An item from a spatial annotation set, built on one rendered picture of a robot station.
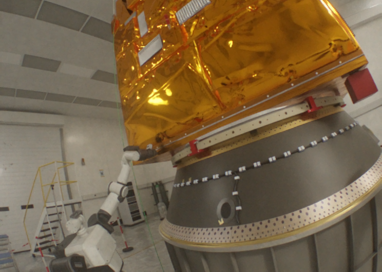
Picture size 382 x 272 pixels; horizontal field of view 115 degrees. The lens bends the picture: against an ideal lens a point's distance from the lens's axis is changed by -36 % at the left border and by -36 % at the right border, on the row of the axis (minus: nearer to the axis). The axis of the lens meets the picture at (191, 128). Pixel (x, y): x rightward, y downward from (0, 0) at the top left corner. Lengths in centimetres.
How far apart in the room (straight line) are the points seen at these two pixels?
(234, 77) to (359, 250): 121
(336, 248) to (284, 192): 40
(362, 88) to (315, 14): 47
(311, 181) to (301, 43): 71
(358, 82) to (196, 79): 100
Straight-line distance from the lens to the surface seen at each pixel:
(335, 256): 104
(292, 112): 108
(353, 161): 112
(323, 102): 124
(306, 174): 96
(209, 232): 102
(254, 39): 118
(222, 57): 124
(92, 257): 99
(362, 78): 116
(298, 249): 94
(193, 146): 118
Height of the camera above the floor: 153
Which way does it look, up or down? 14 degrees up
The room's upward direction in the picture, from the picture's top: 16 degrees counter-clockwise
